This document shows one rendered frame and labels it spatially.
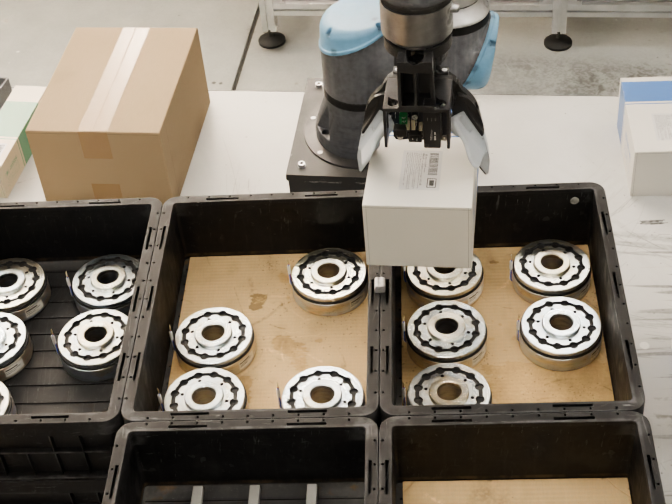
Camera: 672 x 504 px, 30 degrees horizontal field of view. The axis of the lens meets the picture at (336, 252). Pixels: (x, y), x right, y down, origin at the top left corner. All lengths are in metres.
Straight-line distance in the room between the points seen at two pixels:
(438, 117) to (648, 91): 0.86
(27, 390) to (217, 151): 0.68
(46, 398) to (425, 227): 0.57
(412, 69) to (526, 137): 0.90
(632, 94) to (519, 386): 0.70
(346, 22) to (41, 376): 0.67
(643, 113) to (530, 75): 1.48
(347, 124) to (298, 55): 1.74
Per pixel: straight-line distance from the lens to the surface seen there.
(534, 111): 2.24
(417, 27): 1.28
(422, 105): 1.32
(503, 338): 1.65
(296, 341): 1.66
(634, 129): 2.06
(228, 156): 2.18
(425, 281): 1.68
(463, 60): 1.86
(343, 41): 1.86
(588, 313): 1.64
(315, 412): 1.44
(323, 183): 1.96
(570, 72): 3.56
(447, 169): 1.42
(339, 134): 1.96
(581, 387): 1.60
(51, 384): 1.68
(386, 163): 1.43
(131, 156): 2.03
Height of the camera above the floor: 2.03
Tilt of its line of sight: 43 degrees down
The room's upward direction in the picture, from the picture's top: 6 degrees counter-clockwise
